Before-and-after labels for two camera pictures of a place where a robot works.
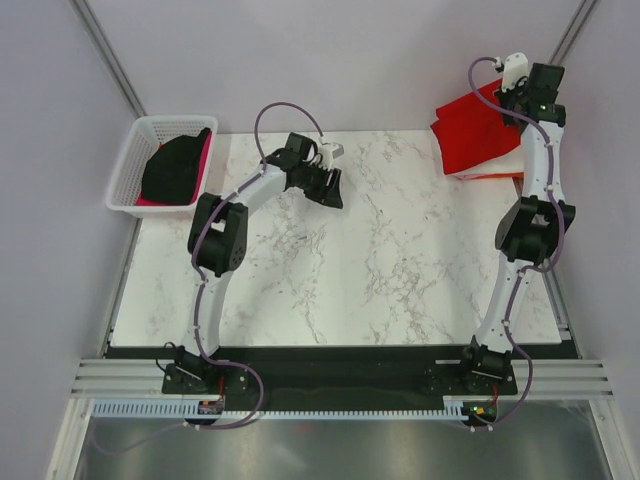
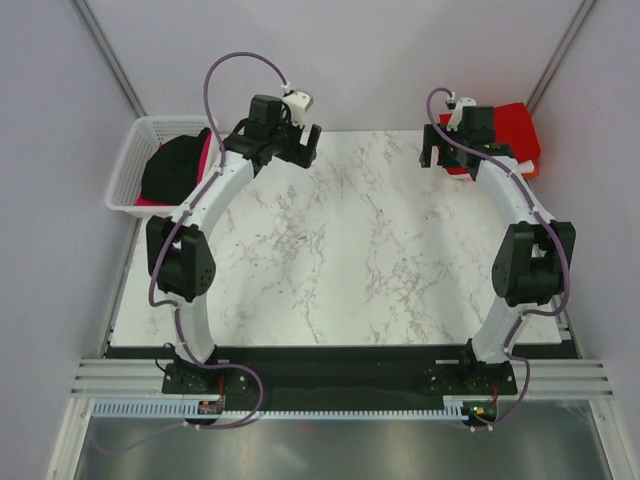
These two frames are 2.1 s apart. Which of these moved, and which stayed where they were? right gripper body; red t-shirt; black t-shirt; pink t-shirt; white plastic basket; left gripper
Moved: right gripper body; red t-shirt; left gripper
Stayed: pink t-shirt; black t-shirt; white plastic basket
